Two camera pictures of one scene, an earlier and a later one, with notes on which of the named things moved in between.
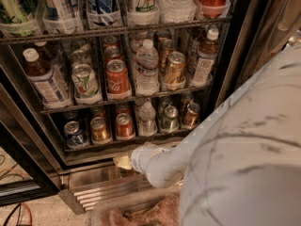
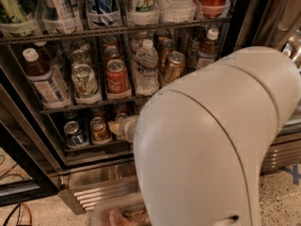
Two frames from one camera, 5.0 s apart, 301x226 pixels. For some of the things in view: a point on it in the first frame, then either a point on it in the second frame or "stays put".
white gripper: x=138 y=159 to x=128 y=128
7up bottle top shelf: x=145 y=10 stays put
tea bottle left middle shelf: x=47 y=81 stays put
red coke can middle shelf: x=118 y=85 stays put
